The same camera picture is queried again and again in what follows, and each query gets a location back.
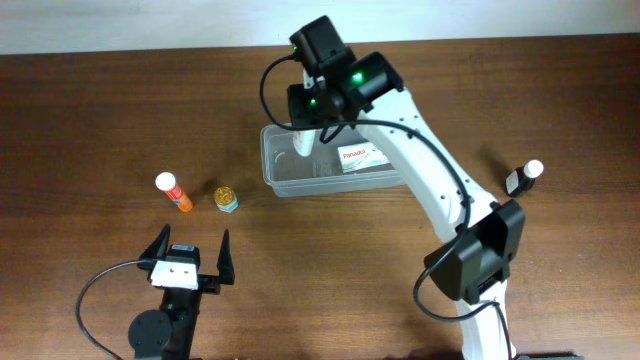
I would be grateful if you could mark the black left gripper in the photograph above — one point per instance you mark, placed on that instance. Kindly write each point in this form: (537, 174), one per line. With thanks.
(209, 282)

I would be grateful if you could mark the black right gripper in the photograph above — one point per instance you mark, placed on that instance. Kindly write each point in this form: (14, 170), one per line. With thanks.
(298, 107)

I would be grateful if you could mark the white translucent spray bottle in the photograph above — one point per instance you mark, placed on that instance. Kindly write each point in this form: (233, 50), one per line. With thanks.
(303, 142)

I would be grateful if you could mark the white Panadol medicine box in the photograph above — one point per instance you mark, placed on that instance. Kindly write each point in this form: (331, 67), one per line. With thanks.
(360, 156)

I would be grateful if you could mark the dark bottle white cap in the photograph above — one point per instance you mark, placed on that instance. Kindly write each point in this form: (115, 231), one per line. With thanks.
(522, 179)

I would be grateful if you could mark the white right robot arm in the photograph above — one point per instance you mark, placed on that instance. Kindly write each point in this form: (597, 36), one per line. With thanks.
(480, 236)

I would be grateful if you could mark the clear plastic container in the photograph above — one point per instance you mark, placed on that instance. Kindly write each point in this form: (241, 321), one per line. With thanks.
(292, 175)

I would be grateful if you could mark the small jar gold lid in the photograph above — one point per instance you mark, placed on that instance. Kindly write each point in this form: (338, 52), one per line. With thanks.
(225, 199)

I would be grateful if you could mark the orange tube white cap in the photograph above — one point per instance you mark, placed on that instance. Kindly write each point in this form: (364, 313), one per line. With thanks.
(167, 183)

